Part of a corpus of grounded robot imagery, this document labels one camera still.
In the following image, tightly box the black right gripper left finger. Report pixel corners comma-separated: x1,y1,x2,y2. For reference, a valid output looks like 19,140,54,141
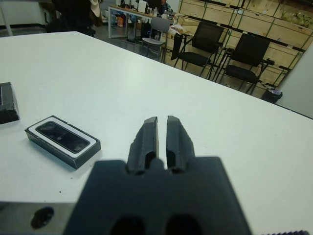
126,117,160,176

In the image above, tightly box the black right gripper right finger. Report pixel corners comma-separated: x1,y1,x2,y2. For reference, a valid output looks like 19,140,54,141
165,115,196,174

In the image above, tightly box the black box lid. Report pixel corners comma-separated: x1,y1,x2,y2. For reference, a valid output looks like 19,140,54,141
0,82,21,125

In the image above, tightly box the black box base white insert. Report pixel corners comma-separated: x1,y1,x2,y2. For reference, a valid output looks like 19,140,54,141
24,114,102,170

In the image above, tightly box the small black waste bin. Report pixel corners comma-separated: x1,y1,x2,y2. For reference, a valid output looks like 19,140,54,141
262,88,284,104

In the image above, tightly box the black computer tower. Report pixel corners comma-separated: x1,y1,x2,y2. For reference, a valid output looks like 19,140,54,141
141,22,152,40

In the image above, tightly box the black mesh visitor chair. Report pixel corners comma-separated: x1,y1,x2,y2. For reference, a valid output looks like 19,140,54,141
220,33,275,95
171,21,225,75

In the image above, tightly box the grey plastic chair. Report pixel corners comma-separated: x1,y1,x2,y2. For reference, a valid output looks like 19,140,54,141
141,16,174,62

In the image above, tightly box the wood top office desk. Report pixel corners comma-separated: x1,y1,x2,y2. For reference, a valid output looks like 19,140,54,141
107,4,159,40

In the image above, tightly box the black computer monitor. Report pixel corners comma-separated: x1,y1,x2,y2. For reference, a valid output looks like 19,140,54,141
148,0,165,13

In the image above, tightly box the seated person blue top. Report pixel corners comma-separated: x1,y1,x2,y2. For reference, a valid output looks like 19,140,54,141
158,0,172,12

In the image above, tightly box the black swivel office chair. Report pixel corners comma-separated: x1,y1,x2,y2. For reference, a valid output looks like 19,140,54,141
45,0,96,37

